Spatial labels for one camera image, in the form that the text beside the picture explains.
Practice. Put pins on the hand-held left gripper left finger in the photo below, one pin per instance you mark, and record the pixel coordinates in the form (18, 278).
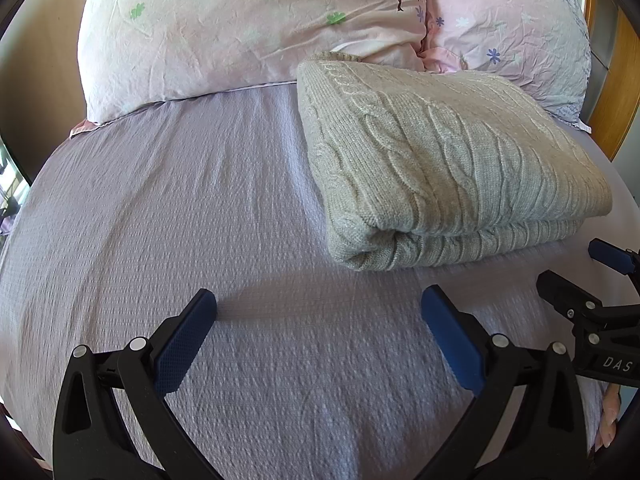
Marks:
(182, 345)

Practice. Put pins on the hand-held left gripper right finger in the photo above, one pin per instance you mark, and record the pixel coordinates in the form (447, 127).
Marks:
(452, 342)

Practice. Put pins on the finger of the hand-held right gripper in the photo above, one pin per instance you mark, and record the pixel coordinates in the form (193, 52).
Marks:
(575, 300)
(611, 258)

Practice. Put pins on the person's right hand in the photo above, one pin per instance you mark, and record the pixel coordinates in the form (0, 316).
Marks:
(608, 420)

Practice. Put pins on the purple bed sheet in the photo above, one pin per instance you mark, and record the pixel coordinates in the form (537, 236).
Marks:
(200, 220)

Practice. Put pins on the folded grey knit blanket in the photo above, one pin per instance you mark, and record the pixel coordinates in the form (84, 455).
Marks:
(430, 160)

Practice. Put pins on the wooden headboard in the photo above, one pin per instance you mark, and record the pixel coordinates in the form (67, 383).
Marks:
(612, 60)

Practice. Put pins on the pink floral pillow with tree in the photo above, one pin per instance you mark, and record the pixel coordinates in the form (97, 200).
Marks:
(225, 25)

